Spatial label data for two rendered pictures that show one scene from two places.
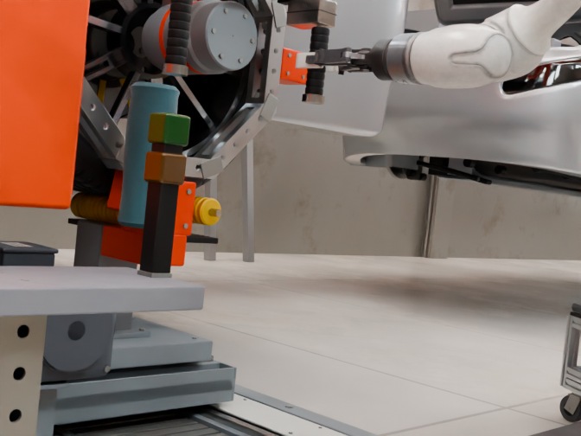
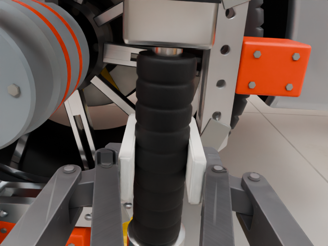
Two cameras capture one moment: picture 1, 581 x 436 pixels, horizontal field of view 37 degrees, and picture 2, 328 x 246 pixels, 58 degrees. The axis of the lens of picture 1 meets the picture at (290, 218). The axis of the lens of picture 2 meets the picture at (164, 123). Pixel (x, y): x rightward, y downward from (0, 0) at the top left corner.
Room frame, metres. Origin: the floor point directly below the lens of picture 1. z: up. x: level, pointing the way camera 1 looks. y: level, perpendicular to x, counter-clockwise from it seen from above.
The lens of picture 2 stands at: (1.59, -0.14, 0.92)
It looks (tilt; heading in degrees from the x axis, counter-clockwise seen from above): 22 degrees down; 43
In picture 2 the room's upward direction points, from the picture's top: 4 degrees clockwise
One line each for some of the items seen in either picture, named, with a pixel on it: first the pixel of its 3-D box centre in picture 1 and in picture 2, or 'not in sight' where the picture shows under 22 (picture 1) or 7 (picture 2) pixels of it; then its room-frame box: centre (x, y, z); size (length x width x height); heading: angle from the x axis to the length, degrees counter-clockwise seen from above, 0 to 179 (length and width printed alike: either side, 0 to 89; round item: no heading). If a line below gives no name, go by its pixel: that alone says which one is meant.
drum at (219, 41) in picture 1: (198, 38); (13, 62); (1.71, 0.22, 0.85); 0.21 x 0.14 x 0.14; 45
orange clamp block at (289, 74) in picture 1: (284, 67); (264, 65); (1.99, 0.05, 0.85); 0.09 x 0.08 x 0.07; 135
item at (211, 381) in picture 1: (94, 374); not in sight; (1.88, 0.39, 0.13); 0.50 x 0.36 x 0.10; 135
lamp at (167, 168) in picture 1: (165, 168); not in sight; (1.12, 0.17, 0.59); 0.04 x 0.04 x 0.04; 45
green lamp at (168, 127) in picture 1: (169, 129); not in sight; (1.12, 0.17, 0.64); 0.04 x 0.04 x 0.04; 45
